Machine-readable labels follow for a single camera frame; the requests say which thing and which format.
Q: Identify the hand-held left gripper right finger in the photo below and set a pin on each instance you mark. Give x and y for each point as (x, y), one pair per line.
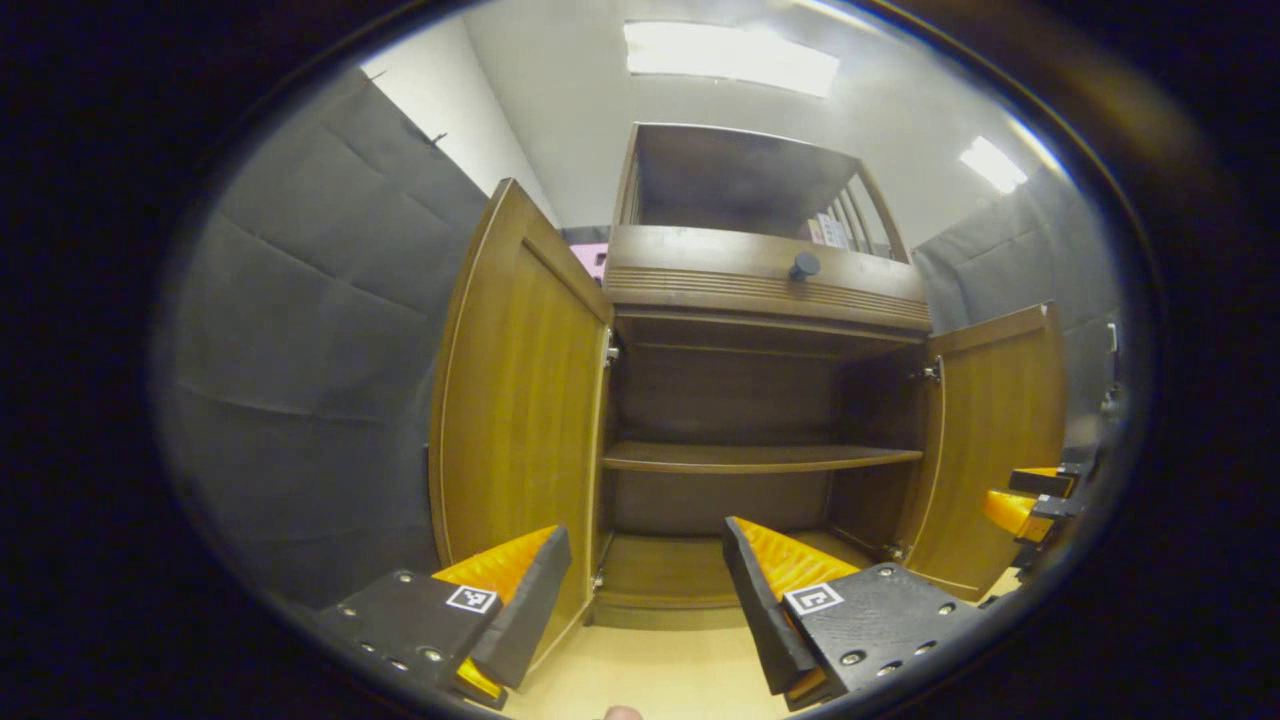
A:
(760, 610)

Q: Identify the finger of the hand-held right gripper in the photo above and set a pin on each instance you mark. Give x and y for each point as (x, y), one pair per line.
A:
(1005, 510)
(1040, 482)

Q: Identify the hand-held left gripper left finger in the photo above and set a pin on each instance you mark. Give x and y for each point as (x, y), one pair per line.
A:
(525, 620)

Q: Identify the wooden cabinet door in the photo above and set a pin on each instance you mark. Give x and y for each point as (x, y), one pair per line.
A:
(520, 420)
(990, 450)

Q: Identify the wooden cabinet shelf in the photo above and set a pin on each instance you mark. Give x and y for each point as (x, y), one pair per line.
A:
(750, 458)

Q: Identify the black round knob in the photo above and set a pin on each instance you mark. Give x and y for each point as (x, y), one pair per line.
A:
(805, 266)

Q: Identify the small ceiling light panel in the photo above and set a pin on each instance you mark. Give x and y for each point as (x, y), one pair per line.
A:
(993, 165)

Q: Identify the pink spine book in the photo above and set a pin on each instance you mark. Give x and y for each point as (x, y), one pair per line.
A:
(815, 232)

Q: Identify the ribbed wooden drawer front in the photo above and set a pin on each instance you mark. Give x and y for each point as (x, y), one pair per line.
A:
(700, 270)

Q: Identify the black backdrop cloth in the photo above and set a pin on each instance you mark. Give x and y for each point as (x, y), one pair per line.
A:
(300, 330)

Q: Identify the large ceiling light panel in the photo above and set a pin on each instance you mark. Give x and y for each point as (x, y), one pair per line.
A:
(730, 58)

